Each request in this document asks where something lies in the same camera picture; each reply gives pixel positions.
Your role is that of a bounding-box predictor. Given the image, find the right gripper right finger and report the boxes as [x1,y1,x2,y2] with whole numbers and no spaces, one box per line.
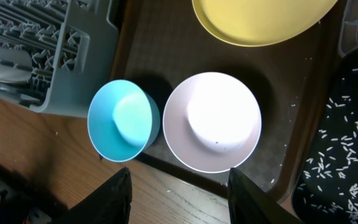
[227,168,302,224]

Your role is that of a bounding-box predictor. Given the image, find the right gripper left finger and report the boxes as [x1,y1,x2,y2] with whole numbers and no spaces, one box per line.
[52,167,132,224]

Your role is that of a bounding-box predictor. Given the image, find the light blue bowl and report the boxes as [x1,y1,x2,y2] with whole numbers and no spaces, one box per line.
[87,80,160,162]

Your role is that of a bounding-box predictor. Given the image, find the pale pink bowl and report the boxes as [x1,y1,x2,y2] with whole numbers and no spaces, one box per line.
[163,72,262,174]

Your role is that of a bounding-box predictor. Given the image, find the yellow round plate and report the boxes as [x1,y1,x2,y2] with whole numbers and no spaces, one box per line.
[192,0,337,47]

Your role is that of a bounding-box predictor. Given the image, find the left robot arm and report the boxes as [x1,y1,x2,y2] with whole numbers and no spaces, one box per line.
[0,165,68,223]

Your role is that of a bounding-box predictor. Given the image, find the black waste tray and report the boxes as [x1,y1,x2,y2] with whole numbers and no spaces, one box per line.
[290,46,358,224]

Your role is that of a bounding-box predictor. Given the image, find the pile of rice grains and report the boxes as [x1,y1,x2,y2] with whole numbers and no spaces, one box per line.
[296,67,358,224]

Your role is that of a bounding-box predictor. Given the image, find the grey plastic dish rack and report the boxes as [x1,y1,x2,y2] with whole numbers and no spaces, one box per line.
[0,0,120,118]

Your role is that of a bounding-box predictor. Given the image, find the dark brown serving tray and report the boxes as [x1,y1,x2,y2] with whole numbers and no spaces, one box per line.
[111,1,346,202]

